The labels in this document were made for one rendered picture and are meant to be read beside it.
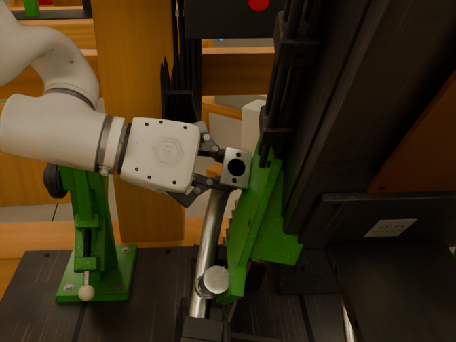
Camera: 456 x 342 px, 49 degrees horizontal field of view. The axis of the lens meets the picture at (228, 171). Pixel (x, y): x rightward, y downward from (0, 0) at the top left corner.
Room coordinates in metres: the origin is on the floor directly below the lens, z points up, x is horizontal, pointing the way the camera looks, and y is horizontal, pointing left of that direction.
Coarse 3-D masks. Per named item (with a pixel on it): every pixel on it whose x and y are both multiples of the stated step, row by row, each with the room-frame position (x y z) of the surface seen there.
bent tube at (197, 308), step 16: (224, 160) 0.63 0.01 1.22; (240, 160) 0.64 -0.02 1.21; (224, 176) 0.61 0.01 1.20; (240, 176) 0.62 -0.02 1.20; (224, 192) 0.67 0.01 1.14; (208, 208) 0.69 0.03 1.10; (224, 208) 0.69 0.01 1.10; (208, 224) 0.67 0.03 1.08; (208, 240) 0.65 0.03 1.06; (208, 256) 0.63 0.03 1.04; (192, 304) 0.58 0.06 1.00; (208, 304) 0.58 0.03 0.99
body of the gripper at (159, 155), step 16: (128, 128) 0.63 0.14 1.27; (144, 128) 0.64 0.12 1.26; (160, 128) 0.64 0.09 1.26; (176, 128) 0.65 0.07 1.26; (192, 128) 0.65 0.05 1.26; (128, 144) 0.62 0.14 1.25; (144, 144) 0.62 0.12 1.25; (160, 144) 0.63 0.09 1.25; (176, 144) 0.63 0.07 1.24; (192, 144) 0.64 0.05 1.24; (128, 160) 0.60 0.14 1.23; (144, 160) 0.61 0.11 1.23; (160, 160) 0.61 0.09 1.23; (176, 160) 0.62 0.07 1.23; (192, 160) 0.62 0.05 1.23; (128, 176) 0.59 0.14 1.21; (144, 176) 0.59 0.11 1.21; (160, 176) 0.60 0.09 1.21; (176, 176) 0.60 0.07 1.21; (192, 176) 0.60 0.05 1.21; (160, 192) 0.61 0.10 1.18; (176, 192) 0.60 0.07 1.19
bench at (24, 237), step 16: (0, 224) 0.96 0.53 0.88; (16, 224) 0.96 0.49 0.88; (32, 224) 0.96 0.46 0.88; (48, 224) 0.96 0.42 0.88; (64, 224) 0.96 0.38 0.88; (112, 224) 0.96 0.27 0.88; (192, 224) 0.96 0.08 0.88; (224, 224) 0.96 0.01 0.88; (0, 240) 0.90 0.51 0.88; (16, 240) 0.90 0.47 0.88; (32, 240) 0.90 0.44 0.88; (48, 240) 0.90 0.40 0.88; (64, 240) 0.90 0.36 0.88; (176, 240) 0.90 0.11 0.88; (192, 240) 0.90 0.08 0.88; (0, 256) 0.84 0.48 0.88; (16, 256) 0.84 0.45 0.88; (0, 272) 0.79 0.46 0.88; (0, 288) 0.74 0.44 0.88
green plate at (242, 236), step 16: (256, 160) 0.61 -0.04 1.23; (272, 160) 0.54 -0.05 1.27; (256, 176) 0.58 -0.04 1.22; (272, 176) 0.53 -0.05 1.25; (256, 192) 0.56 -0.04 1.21; (272, 192) 0.54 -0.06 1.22; (240, 208) 0.62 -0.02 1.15; (256, 208) 0.53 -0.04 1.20; (272, 208) 0.54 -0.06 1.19; (240, 224) 0.59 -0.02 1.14; (256, 224) 0.53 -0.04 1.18; (272, 224) 0.54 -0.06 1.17; (240, 240) 0.56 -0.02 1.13; (256, 240) 0.54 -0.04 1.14; (272, 240) 0.54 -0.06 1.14; (288, 240) 0.54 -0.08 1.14; (240, 256) 0.53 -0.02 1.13; (256, 256) 0.54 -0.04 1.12; (272, 256) 0.54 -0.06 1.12; (288, 256) 0.54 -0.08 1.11
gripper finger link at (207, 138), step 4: (204, 136) 0.67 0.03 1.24; (208, 136) 0.67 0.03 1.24; (204, 140) 0.66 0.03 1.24; (208, 140) 0.66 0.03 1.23; (212, 140) 0.67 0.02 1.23; (208, 152) 0.67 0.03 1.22; (220, 152) 0.65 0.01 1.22; (224, 152) 0.65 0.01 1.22; (212, 156) 0.66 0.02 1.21; (216, 156) 0.65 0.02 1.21; (220, 156) 0.65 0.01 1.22; (216, 160) 0.66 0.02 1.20; (220, 160) 0.66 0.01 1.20
